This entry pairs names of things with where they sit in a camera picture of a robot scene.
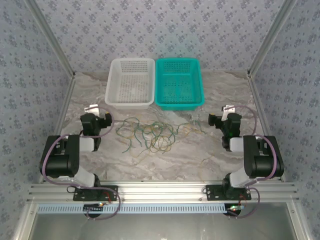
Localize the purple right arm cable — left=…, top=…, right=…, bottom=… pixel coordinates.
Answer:
left=226, top=104, right=280, bottom=220

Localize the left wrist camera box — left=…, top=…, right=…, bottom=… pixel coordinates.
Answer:
left=84, top=104, right=100, bottom=114

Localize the small black circuit board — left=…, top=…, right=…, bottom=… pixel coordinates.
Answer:
left=225, top=204, right=246, bottom=217
left=83, top=203, right=105, bottom=213

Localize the teal perforated plastic basket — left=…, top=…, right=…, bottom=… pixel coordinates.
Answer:
left=154, top=57, right=206, bottom=112

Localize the aluminium side rail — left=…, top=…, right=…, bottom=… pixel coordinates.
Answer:
left=38, top=72, right=76, bottom=184
left=246, top=71, right=287, bottom=183

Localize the aluminium frame post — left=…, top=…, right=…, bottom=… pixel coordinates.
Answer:
left=24, top=0, right=77, bottom=79
left=246, top=0, right=299, bottom=76

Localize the white perforated plastic basket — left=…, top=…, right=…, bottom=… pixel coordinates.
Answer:
left=104, top=57, right=156, bottom=110

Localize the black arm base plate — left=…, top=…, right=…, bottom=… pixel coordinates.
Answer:
left=72, top=185, right=119, bottom=202
left=205, top=184, right=252, bottom=201

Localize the grey metal shelf panel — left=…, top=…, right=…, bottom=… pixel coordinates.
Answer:
left=14, top=202, right=309, bottom=240

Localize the thin red wire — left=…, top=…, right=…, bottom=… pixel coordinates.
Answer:
left=238, top=195, right=249, bottom=209
left=103, top=191, right=119, bottom=204

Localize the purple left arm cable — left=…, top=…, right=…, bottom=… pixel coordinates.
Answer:
left=41, top=104, right=122, bottom=221

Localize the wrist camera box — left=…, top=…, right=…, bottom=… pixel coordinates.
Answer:
left=220, top=104, right=236, bottom=121
left=84, top=104, right=100, bottom=114

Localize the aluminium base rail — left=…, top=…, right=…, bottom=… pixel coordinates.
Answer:
left=26, top=181, right=300, bottom=202

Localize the white slotted cable duct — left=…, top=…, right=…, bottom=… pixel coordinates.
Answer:
left=37, top=202, right=226, bottom=215

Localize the green and yellow string tangle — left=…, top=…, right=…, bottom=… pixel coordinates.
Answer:
left=146, top=135, right=174, bottom=155

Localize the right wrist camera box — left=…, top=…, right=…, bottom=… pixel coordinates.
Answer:
left=220, top=104, right=236, bottom=121

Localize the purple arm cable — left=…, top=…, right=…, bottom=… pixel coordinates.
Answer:
left=41, top=104, right=122, bottom=221
left=226, top=104, right=280, bottom=220

